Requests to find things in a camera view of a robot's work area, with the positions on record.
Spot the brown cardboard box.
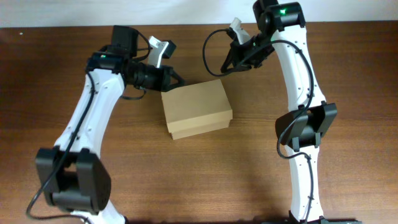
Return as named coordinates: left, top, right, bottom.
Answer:
left=161, top=79, right=233, bottom=140

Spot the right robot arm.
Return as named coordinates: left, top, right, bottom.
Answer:
left=220, top=1, right=337, bottom=223

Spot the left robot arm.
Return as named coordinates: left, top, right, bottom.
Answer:
left=35, top=26, right=185, bottom=223

